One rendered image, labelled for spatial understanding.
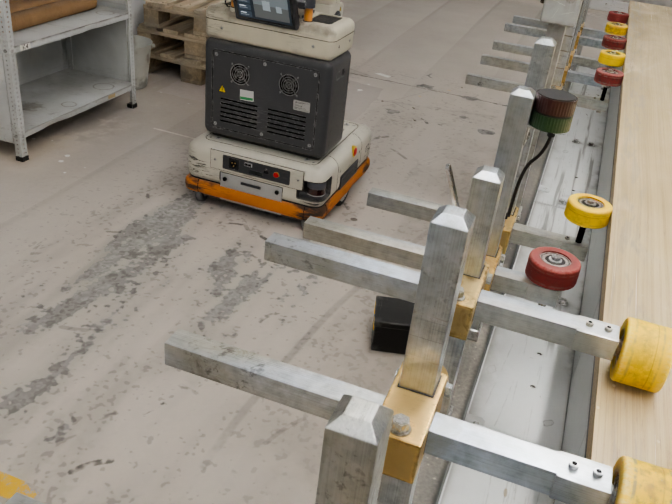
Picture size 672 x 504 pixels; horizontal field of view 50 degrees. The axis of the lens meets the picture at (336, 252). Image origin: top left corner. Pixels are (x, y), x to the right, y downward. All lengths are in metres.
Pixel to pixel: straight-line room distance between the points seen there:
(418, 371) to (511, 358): 0.70
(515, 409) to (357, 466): 0.86
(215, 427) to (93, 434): 0.32
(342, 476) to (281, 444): 1.56
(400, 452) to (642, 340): 0.35
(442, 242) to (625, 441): 0.35
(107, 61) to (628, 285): 3.49
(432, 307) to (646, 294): 0.54
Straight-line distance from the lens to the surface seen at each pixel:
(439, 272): 0.67
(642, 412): 0.94
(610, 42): 2.81
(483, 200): 0.90
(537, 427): 1.29
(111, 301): 2.56
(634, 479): 0.73
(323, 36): 2.77
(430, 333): 0.70
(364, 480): 0.48
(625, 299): 1.14
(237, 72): 2.96
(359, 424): 0.46
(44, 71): 4.30
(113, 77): 4.27
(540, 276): 1.15
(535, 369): 1.42
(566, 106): 1.11
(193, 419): 2.10
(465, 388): 1.20
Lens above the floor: 1.45
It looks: 30 degrees down
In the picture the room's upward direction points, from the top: 7 degrees clockwise
